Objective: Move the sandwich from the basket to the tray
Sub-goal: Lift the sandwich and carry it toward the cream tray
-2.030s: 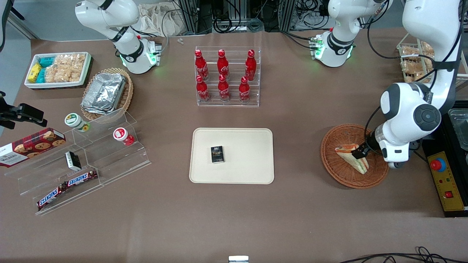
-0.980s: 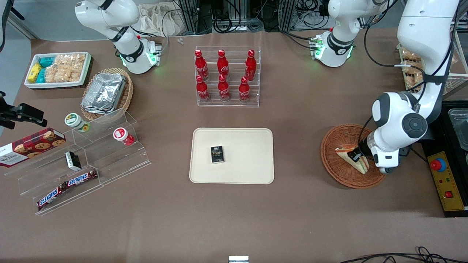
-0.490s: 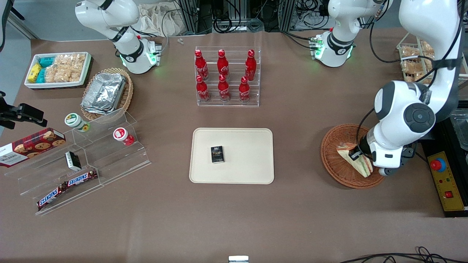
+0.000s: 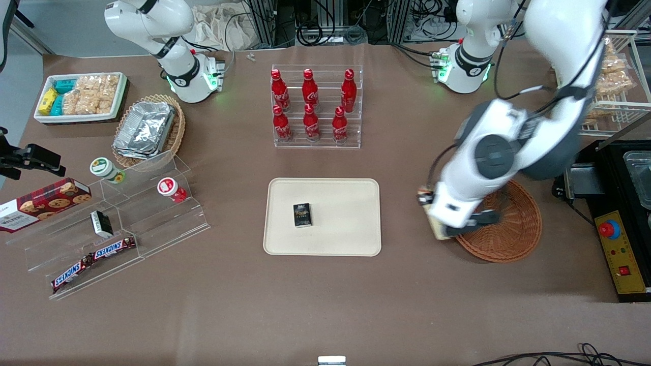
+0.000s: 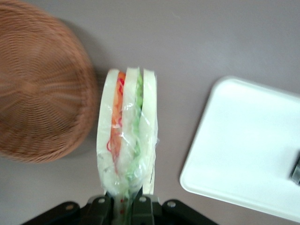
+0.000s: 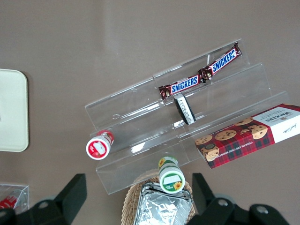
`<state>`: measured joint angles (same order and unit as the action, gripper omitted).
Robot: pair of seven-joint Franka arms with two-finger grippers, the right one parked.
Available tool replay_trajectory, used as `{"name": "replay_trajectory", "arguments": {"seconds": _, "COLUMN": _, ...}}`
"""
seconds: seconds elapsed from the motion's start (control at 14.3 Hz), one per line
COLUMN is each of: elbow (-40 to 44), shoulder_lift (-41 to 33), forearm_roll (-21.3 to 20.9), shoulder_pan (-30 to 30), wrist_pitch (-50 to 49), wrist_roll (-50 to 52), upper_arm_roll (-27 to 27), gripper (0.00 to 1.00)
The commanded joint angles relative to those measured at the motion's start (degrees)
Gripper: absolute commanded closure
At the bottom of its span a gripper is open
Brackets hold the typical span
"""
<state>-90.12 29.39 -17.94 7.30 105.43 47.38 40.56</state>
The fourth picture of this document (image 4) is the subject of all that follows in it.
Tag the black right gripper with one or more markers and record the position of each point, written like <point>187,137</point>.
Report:
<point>31,156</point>

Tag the brown Snickers bar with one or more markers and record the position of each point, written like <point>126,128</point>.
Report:
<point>113,248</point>
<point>71,273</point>

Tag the yellow control box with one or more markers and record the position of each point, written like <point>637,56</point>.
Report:
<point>623,254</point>

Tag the stack of foil trays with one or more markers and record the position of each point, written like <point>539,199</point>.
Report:
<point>145,129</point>

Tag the red lid yogurt cup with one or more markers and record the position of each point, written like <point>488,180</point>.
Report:
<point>169,188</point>

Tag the clear acrylic step shelf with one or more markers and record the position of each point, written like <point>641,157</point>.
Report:
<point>152,223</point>

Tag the brown wicker basket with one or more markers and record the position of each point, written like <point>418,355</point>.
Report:
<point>513,229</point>

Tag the yellow snack pack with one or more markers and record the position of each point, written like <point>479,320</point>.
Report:
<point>48,100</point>

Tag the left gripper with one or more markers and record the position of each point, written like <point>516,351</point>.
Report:
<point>422,202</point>

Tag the green lid yogurt cup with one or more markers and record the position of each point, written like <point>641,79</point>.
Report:
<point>104,168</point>

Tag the beige crumpled cloth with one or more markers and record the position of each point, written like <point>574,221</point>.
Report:
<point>218,28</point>

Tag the clear plastic container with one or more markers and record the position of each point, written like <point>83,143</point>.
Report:
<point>640,170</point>

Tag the clear acrylic bottle rack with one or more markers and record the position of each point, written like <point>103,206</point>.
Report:
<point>325,140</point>

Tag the black machine housing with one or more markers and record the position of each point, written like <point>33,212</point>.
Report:
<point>610,178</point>

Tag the small black card box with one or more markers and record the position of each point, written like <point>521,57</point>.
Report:
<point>302,215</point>

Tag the beige plastic tray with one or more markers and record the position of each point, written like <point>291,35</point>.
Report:
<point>346,218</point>

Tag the red emergency stop button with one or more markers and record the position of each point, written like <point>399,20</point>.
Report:
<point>607,229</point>

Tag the aluminium frame post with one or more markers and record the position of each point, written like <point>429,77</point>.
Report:
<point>272,20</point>
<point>400,20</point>

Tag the small black white box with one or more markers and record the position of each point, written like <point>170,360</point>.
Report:
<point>101,224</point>

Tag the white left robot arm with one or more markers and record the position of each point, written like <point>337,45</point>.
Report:
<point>554,51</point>

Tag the clear bag of crackers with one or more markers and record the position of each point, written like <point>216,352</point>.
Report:
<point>99,84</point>
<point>86,103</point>

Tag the teal snack pack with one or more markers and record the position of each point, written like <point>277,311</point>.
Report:
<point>65,85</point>
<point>57,105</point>

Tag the red cola bottle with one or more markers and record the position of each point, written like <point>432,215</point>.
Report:
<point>309,90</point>
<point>281,124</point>
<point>349,91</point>
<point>339,125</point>
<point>311,123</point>
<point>280,91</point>

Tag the light oval wicker basket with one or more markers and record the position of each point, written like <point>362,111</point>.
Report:
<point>177,132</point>

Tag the clear bag of biscuits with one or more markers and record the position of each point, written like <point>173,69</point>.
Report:
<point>595,116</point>
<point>615,71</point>

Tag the red tartan cookie box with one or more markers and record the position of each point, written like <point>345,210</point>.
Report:
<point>35,206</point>

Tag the white rectangular plastic bin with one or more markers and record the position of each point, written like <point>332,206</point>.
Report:
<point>81,118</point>

